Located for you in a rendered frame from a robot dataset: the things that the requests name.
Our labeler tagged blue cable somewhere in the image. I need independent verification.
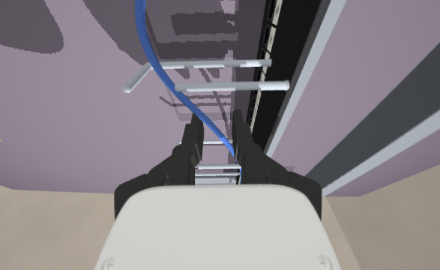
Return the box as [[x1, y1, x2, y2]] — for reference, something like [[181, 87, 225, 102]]
[[135, 0, 234, 157]]

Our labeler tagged grey patch panel rack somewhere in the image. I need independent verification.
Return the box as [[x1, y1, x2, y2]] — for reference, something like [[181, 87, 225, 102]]
[[160, 0, 440, 197]]

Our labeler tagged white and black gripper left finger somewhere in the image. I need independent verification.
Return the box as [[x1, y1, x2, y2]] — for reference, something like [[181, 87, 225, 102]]
[[114, 113, 205, 219]]

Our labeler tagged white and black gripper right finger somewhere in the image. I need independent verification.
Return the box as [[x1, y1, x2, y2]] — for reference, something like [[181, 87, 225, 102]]
[[232, 109, 322, 222]]

